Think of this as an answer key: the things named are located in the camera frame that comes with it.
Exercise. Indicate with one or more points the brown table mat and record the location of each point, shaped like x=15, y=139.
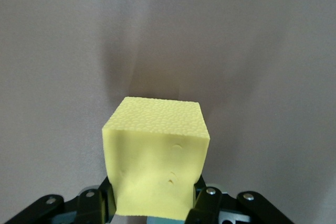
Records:
x=168, y=37

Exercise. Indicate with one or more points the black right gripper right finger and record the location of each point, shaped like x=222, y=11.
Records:
x=223, y=211

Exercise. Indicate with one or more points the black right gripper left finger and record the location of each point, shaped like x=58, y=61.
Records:
x=65, y=211

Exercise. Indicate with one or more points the yellow foam cube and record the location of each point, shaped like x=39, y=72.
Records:
x=155, y=161

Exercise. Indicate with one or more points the light blue foam cube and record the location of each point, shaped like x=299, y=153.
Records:
x=165, y=221

